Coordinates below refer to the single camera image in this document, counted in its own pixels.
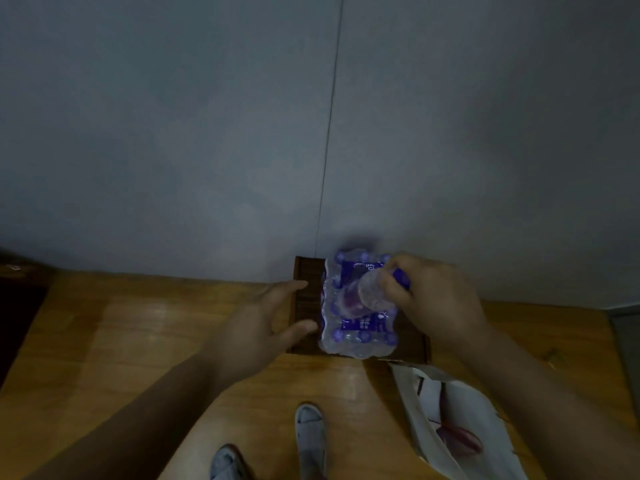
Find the person's left hand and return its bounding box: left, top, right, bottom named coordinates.
left=213, top=281, right=319, bottom=390

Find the person's right hand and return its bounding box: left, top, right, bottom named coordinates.
left=379, top=253, right=493, bottom=356

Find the clear plastic water bottle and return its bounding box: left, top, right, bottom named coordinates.
left=341, top=267, right=412, bottom=318

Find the person's left forearm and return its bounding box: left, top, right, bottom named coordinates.
left=27, top=347, right=236, bottom=480

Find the person's right forearm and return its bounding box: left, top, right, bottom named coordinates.
left=447, top=327, right=640, bottom=480

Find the shrink-wrapped pack of water bottles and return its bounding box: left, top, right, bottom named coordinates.
left=318, top=248, right=407, bottom=359

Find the person's right grey slipper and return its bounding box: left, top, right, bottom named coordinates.
left=294, top=404, right=328, bottom=480

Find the person's grey slipper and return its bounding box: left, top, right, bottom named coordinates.
left=210, top=444, right=251, bottom=480
left=294, top=404, right=328, bottom=480

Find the person's left grey slipper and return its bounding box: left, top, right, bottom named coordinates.
left=210, top=444, right=251, bottom=480

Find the person's left leg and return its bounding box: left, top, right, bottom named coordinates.
left=157, top=382, right=241, bottom=480

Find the white paper bag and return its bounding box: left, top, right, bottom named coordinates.
left=387, top=361, right=530, bottom=480

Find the dark wooden furniture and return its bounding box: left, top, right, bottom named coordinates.
left=0, top=250, right=56, bottom=390

